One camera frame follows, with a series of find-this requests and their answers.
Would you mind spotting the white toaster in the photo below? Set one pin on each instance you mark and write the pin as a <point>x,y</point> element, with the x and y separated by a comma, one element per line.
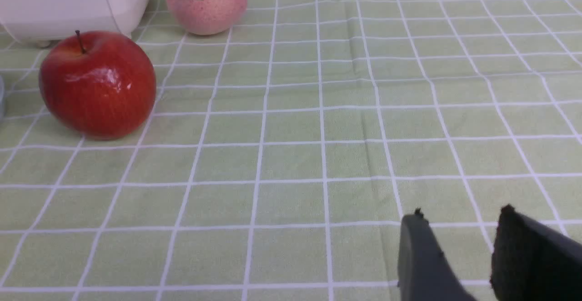
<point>42,21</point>

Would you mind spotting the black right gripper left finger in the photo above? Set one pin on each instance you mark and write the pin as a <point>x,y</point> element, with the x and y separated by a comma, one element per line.
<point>423,271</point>

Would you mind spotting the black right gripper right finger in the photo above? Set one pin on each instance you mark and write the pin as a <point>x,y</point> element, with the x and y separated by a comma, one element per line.
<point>532,262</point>

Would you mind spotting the red apple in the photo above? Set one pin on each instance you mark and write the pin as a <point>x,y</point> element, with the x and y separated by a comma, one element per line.
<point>98,83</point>

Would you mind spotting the green checkered tablecloth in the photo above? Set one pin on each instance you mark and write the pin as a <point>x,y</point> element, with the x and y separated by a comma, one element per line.
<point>282,154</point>

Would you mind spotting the pink peach with leaf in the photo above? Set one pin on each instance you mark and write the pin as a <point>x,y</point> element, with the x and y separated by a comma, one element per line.
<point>207,17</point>

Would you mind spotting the light blue plate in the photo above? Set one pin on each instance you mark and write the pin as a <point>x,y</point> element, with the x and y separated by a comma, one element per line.
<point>2,99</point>

